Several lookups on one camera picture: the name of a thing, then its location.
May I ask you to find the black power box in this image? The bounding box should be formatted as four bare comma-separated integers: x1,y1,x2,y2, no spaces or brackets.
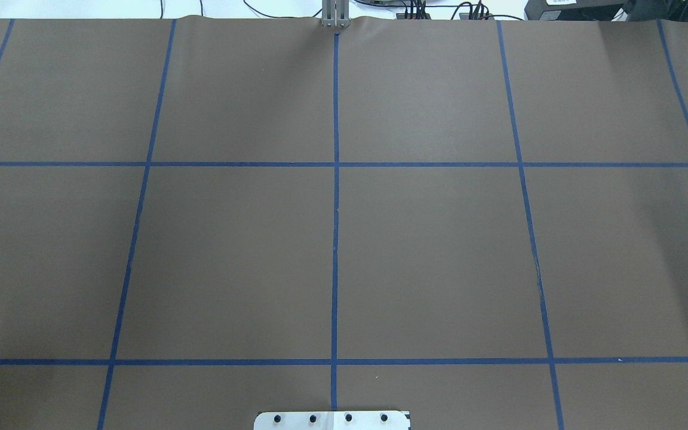
524,1,627,22

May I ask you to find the white camera pole base plate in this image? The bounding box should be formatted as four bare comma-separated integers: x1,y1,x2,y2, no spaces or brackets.
253,410,411,429

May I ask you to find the aluminium frame post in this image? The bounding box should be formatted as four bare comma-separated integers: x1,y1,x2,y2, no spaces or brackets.
320,0,351,28

